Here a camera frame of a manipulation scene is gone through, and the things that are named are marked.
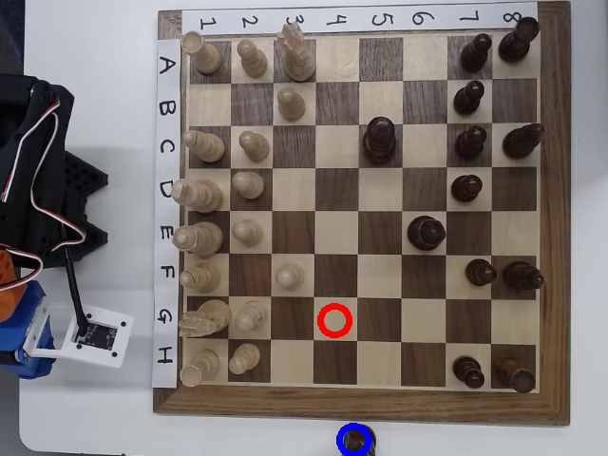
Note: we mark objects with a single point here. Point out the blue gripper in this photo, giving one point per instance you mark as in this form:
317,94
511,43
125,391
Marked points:
24,357

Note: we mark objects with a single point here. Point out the dark knight chess piece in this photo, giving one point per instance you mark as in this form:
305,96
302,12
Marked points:
354,441

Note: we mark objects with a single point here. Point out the black and orange robot arm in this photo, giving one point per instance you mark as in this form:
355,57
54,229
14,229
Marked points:
47,161

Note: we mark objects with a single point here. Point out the light rook chess piece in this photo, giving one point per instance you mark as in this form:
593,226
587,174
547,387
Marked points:
204,54
199,368

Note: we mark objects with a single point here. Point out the light knight chess piece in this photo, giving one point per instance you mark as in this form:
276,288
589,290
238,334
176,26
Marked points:
209,316
298,59

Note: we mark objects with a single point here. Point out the light bishop chess piece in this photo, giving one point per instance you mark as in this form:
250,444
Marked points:
202,277
206,146

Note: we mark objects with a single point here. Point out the light pawn chess piece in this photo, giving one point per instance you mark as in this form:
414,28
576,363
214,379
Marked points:
248,185
252,59
254,146
247,233
290,277
290,103
244,358
251,317

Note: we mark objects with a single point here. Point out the light king chess piece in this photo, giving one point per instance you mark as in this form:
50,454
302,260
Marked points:
199,238

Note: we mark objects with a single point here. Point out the light queen chess piece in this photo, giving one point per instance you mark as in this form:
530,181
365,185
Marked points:
199,195

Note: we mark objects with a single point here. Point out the dark king chess piece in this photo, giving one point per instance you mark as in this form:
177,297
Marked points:
380,142

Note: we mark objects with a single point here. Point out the dark queen chess piece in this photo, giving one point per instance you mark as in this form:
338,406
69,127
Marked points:
426,233

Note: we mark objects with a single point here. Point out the dark pawn chess piece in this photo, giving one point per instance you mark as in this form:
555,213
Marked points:
468,99
466,188
470,143
475,54
469,372
480,272

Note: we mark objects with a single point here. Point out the dark rook chess piece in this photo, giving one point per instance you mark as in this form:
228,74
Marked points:
518,40
515,375

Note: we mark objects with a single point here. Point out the dark bishop chess piece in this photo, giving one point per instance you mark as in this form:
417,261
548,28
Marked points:
522,141
522,276

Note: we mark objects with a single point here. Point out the paper strip with letters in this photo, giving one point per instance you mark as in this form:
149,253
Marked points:
166,214

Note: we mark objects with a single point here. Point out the wooden chessboard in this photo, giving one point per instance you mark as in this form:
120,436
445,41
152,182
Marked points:
337,190

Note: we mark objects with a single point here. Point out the paper strip with numbers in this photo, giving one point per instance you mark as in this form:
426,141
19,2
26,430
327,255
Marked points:
356,19

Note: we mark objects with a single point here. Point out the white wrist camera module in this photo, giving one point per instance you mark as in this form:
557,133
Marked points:
102,349

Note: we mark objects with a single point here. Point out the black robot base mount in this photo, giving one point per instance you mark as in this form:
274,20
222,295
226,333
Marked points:
88,178

